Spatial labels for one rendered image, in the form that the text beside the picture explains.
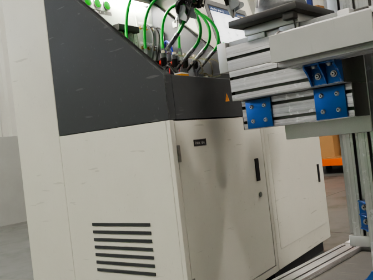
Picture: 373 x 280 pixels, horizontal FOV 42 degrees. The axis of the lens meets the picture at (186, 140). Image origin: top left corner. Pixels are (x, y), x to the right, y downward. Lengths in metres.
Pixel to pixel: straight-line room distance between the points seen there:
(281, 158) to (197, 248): 0.82
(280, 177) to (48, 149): 1.08
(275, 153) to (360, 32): 1.29
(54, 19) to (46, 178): 0.66
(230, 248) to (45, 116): 0.94
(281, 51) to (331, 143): 6.34
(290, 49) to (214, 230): 0.88
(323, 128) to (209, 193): 0.58
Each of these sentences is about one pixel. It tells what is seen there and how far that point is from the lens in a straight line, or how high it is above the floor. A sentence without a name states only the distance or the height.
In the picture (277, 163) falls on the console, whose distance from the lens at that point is 2.39.
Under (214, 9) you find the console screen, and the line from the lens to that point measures 2.73.
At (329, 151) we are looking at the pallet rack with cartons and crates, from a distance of 7.60.
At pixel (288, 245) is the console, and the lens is 2.47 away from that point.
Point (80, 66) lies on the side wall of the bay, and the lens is 2.00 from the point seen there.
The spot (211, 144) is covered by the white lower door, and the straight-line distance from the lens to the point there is 1.90.
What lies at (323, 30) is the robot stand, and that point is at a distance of 1.21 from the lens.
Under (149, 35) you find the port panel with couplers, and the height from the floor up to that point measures 1.27.
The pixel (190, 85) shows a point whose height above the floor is 0.91.
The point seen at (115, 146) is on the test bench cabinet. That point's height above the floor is 0.72.
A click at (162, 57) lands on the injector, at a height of 1.08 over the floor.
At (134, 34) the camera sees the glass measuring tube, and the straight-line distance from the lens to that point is 2.44.
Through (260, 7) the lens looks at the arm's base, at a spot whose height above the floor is 1.06.
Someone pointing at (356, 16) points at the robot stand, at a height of 0.94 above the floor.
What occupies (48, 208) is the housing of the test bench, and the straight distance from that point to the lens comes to 2.20.
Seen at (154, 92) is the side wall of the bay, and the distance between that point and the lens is 1.74.
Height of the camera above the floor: 0.71
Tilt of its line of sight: level
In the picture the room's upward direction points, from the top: 7 degrees counter-clockwise
